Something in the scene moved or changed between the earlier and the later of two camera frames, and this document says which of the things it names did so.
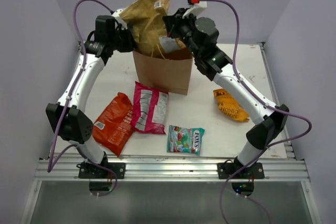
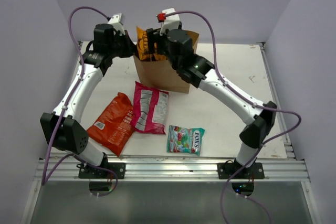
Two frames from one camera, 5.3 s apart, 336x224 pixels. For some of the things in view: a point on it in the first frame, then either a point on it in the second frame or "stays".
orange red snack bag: [114, 127] stays
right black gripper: [172, 22] -> [154, 36]
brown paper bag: [171, 75] stays
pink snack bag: [149, 109] stays
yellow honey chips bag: [230, 106] -> [143, 48]
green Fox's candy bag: [180, 139] stays
